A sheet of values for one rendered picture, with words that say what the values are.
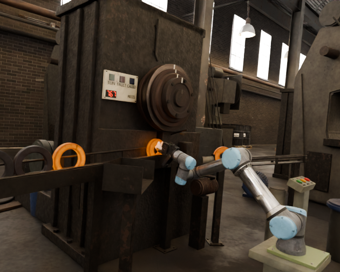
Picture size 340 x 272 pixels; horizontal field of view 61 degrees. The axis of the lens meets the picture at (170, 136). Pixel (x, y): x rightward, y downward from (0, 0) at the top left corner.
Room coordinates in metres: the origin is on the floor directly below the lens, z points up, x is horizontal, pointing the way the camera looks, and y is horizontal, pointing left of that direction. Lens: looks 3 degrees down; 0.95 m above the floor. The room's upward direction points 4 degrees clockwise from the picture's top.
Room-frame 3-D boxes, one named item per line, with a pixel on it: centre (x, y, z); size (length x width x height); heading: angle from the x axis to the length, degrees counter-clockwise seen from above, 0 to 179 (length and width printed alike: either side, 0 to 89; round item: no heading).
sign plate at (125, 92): (1.89, 0.35, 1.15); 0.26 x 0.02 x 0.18; 136
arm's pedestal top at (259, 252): (1.51, -0.69, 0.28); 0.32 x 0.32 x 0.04; 47
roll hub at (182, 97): (1.99, -0.04, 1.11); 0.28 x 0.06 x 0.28; 136
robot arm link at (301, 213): (1.50, -0.69, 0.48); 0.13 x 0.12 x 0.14; 141
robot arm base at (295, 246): (1.51, -0.69, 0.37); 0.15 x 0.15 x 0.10
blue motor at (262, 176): (3.95, -1.25, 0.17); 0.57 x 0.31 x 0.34; 156
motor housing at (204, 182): (2.20, -0.30, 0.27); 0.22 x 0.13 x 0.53; 136
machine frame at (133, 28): (2.36, 0.34, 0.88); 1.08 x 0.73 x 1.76; 136
